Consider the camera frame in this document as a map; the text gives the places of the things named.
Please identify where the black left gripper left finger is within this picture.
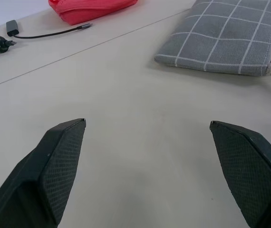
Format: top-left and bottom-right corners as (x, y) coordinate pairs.
(0, 118), (87, 228)

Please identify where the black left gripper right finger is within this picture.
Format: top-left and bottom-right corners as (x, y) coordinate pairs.
(209, 120), (271, 228)

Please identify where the grey checked zipper pouch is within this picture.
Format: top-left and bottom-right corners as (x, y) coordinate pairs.
(154, 0), (271, 77)

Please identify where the red fabric pouch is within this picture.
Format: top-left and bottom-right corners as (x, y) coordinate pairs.
(48, 0), (139, 26)

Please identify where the grey USB adapter with cable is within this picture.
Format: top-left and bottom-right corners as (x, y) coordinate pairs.
(6, 20), (93, 40)

